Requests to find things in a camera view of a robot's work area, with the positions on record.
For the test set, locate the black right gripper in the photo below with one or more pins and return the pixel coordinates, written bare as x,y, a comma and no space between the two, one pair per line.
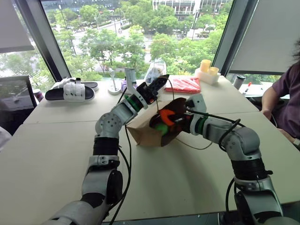
183,123

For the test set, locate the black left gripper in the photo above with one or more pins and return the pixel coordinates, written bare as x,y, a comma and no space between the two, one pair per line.
147,93

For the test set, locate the brown paper bag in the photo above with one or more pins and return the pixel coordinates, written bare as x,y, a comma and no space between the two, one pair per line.
143,133

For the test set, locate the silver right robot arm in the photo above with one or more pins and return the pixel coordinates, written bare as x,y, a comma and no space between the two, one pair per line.
243,140

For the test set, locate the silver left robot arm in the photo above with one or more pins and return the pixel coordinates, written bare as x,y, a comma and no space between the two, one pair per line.
110,122

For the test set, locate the clear plastic bag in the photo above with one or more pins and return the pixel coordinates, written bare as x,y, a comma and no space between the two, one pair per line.
153,71

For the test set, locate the green plush toy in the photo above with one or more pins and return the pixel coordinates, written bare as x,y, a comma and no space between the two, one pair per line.
160,128

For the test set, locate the red folded plastic bag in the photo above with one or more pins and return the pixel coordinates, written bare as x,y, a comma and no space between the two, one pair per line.
185,84

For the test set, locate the small purple object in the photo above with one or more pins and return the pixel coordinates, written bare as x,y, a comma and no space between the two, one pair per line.
123,84

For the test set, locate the clear glass stand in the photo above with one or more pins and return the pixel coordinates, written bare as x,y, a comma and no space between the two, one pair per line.
114,86

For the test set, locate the tall yellow cup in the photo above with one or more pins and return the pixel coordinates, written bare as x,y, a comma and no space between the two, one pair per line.
205,65

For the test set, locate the white plastic tray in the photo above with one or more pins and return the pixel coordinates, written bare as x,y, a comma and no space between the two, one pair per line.
208,78

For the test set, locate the short yellow cup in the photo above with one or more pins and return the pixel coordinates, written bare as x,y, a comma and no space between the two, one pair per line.
213,71

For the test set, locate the grey tumbler with lid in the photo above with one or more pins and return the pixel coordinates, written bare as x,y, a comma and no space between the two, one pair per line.
239,82

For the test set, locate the black and white slipper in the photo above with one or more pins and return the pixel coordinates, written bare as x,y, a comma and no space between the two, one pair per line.
90,84
70,92

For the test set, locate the red marker pen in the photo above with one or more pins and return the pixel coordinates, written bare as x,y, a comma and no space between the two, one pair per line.
248,86

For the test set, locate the person in purple shirt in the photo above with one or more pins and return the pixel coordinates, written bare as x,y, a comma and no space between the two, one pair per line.
288,93

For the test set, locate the grey wristwatch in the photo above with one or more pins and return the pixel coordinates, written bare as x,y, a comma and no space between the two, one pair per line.
296,142

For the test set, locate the grey roller blind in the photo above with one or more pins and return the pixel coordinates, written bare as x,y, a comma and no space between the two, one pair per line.
14,23
269,35

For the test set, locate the pink cup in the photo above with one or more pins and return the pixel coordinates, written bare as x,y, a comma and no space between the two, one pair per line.
38,95

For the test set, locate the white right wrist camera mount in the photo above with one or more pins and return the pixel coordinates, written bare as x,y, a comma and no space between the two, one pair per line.
199,103

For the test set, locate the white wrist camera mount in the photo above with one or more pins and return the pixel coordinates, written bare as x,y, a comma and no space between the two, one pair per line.
130,79
199,103

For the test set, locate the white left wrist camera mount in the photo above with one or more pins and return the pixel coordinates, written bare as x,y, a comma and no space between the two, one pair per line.
130,79

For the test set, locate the dark window frame pillar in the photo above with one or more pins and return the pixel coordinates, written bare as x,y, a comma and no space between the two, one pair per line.
47,39
232,39

